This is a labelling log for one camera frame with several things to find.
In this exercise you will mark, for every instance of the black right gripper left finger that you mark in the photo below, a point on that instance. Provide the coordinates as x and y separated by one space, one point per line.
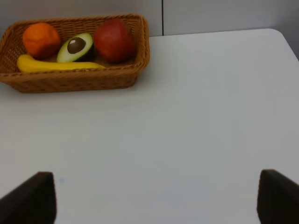
32 202

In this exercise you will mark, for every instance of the red apple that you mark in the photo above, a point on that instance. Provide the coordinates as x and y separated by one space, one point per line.
113 41

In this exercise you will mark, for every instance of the halved avocado with pit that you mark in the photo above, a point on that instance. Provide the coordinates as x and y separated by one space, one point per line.
77 49

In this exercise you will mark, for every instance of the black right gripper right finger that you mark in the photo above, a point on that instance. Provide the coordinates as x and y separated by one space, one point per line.
277 199

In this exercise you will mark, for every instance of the orange wicker basket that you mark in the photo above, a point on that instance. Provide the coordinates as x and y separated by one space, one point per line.
112 76

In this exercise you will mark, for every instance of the yellow banana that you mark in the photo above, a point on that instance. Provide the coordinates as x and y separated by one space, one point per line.
27 63

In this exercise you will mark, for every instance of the orange tangerine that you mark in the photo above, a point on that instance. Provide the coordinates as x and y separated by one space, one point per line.
41 40

